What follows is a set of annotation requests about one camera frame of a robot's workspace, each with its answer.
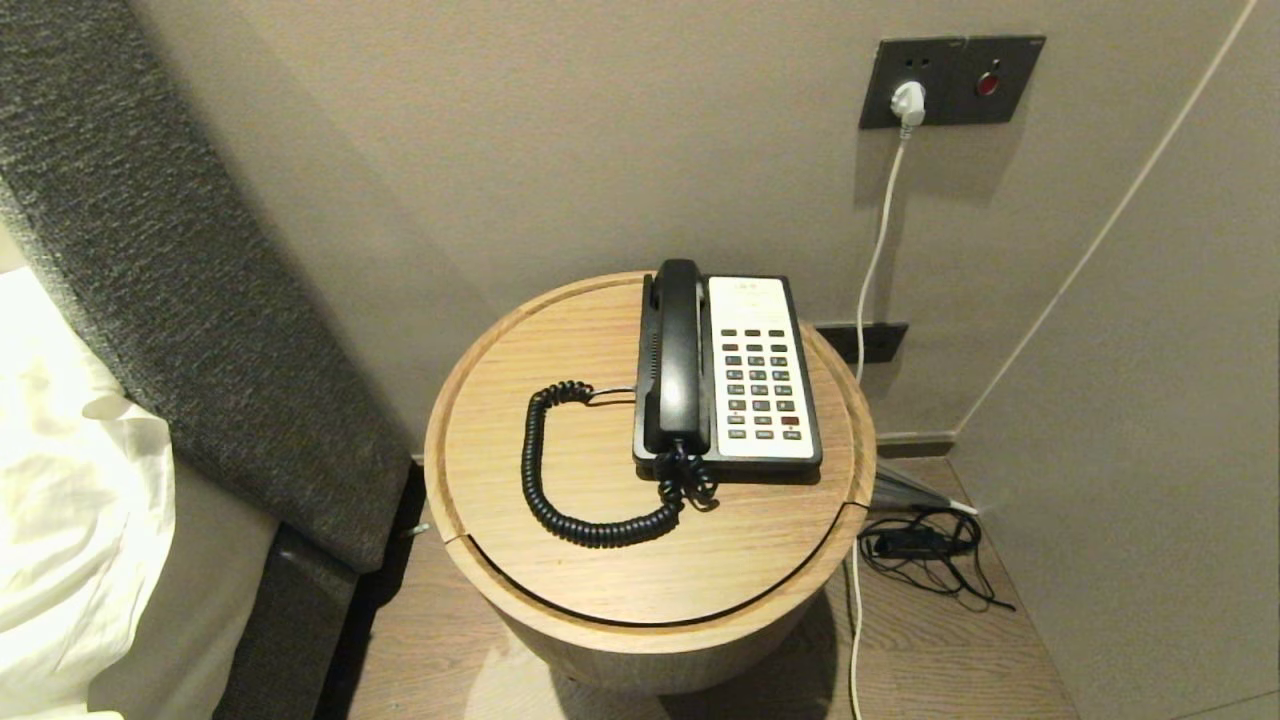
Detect black telephone base white keypad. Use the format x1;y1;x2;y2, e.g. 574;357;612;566
632;274;824;474

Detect white power cable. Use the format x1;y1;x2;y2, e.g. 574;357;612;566
849;125;913;720

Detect black phone cord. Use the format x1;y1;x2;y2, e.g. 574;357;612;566
521;379;719;549

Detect white bed linen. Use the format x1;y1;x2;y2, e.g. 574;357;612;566
0;265;176;720

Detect black telephone handset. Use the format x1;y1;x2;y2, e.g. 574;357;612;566
643;259;713;457

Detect dark switch plate red button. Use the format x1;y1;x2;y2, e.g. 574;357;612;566
950;35;1047;126

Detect grey folded umbrella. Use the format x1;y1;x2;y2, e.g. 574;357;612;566
872;464;981;517

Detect tangled black floor cable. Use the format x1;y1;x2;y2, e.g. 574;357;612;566
857;507;1017;612

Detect small dark skirting socket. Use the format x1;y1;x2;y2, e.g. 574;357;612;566
815;321;910;365

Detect round wooden bedside table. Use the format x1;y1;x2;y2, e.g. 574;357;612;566
423;270;879;696

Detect dark fabric bed base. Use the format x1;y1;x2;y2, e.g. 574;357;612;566
212;525;359;720

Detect dark wall socket plate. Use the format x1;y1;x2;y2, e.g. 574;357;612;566
859;37;966;130

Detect beige mattress side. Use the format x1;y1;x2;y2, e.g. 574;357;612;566
88;465;281;720

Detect grey fabric headboard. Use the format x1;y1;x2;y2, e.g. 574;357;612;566
0;0;413;573

